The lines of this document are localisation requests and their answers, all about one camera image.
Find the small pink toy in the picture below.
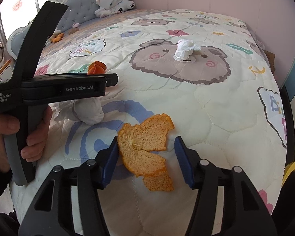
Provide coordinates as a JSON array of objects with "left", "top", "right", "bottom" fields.
[{"left": 72, "top": 23, "right": 80, "bottom": 28}]

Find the yellow rimmed black trash bin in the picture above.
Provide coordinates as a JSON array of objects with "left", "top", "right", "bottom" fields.
[{"left": 281, "top": 159, "right": 295, "bottom": 207}]

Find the open cardboard box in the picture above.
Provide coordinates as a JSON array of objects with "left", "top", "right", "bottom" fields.
[{"left": 264, "top": 50, "right": 276, "bottom": 74}]

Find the small orange plush toy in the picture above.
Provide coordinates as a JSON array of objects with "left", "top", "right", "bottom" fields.
[{"left": 50, "top": 33, "right": 64, "bottom": 43}]

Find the orange peel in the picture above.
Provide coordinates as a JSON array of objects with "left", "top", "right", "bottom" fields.
[
  {"left": 117, "top": 113, "right": 175, "bottom": 192},
  {"left": 87, "top": 61, "right": 106, "bottom": 75}
]

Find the cartoon bear quilt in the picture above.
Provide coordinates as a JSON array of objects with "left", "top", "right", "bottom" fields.
[{"left": 10, "top": 9, "right": 286, "bottom": 235}]

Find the white cloth bundle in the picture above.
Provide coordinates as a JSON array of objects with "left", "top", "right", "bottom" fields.
[
  {"left": 174, "top": 39, "right": 201, "bottom": 61},
  {"left": 51, "top": 98, "right": 104, "bottom": 125}
]

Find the white bear plush toy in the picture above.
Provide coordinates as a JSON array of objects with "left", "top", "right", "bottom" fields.
[{"left": 94, "top": 0, "right": 135, "bottom": 18}]

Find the small brown toy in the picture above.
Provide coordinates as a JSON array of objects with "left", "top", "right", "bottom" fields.
[{"left": 67, "top": 28, "right": 79, "bottom": 35}]

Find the grey tufted headboard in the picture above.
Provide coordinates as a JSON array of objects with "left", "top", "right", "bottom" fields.
[{"left": 6, "top": 0, "right": 100, "bottom": 61}]

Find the person's left hand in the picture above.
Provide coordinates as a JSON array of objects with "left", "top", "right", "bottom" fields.
[{"left": 0, "top": 104, "right": 54, "bottom": 173}]

